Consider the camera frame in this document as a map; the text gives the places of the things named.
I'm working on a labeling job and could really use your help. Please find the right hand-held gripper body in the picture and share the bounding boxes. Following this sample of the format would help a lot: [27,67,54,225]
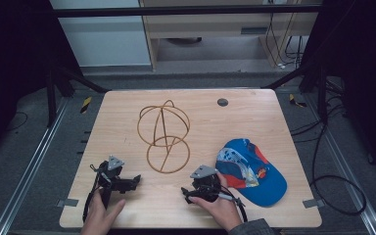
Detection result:
[189,164,223,204]

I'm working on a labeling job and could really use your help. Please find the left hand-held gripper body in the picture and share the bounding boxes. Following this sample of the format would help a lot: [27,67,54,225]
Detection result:
[96,155,132,210]

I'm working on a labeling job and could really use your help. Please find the blue printed baseball cap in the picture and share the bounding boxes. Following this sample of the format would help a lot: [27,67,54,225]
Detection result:
[214,137,289,209]

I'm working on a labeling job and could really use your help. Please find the brown wire hat stand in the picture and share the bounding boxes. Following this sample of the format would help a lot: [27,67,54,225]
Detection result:
[136,99,192,175]

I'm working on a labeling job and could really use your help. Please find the person's right hand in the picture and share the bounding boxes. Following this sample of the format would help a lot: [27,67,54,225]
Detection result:
[188,171,243,233]

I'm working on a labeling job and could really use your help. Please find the person's left hand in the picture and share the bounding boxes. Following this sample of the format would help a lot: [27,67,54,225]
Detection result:
[79,188,127,235]

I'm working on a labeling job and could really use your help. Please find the grey tape strip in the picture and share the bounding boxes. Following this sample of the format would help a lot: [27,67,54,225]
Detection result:
[302,198,326,210]
[55,198,79,209]

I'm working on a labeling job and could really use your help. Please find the yellow black hazard tape piece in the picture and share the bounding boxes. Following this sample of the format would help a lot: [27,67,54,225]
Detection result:
[288,93,308,109]
[79,95,93,115]

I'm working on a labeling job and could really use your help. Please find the black metal stand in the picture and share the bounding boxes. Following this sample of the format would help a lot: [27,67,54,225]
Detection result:
[44,63,111,129]
[262,63,329,125]

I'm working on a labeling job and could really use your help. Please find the white cabinet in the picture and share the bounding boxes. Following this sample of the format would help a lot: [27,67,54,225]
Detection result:
[48,0,153,69]

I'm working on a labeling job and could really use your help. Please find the light wooden desk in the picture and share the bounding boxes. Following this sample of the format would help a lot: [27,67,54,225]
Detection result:
[138,0,323,71]

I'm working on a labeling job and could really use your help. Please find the left hand-held gripper black cable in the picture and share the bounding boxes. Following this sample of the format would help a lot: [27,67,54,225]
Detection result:
[81,164,103,223]

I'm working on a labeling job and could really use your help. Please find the hand-held gripper black cable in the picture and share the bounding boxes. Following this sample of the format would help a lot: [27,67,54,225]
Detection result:
[81,164,103,223]
[217,191,249,223]

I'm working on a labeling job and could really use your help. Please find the right hand-held gripper black cable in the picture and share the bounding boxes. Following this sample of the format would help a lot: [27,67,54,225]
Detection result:
[217,191,249,223]

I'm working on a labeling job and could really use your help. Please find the aluminium floor rail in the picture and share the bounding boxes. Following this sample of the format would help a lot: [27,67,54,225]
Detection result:
[303,94,376,235]
[0,97,71,235]

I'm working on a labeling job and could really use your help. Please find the thin black floor cable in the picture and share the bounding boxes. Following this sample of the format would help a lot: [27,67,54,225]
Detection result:
[5,111,29,133]

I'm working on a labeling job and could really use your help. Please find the black looped floor cable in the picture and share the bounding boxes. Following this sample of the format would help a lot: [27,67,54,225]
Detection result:
[308,121,368,217]

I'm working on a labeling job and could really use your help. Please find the hanging black desk cables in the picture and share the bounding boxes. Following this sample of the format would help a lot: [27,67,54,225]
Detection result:
[264,12,306,71]

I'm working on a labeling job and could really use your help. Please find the black horizontal frame bar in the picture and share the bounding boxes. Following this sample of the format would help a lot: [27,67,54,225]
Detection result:
[52,4,323,19]

